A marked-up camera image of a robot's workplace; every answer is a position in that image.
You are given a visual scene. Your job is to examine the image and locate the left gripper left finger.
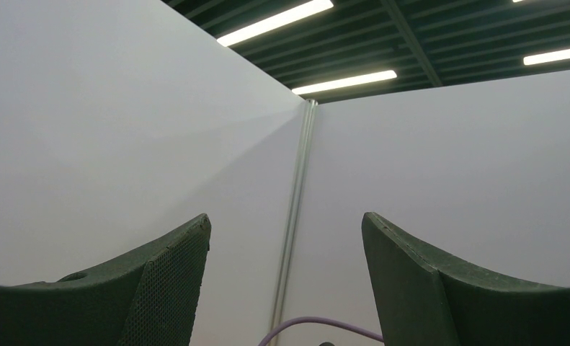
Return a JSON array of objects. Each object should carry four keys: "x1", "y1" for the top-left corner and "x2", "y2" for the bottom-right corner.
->
[{"x1": 0, "y1": 214, "x2": 211, "y2": 345}]

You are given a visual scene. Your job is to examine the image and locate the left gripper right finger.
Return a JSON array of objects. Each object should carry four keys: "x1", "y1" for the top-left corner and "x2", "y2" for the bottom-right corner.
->
[{"x1": 361, "y1": 212, "x2": 570, "y2": 345}]

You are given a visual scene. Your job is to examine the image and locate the ceiling light strip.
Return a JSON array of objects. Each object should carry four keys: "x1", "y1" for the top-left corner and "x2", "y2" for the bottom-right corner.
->
[
  {"x1": 522, "y1": 48, "x2": 570, "y2": 66},
  {"x1": 217, "y1": 0, "x2": 334, "y2": 47},
  {"x1": 292, "y1": 70, "x2": 397, "y2": 95}
]

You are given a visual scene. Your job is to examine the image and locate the right corner aluminium post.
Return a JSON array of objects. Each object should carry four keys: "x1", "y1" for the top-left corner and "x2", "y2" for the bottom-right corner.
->
[{"x1": 269, "y1": 99, "x2": 319, "y2": 333}]

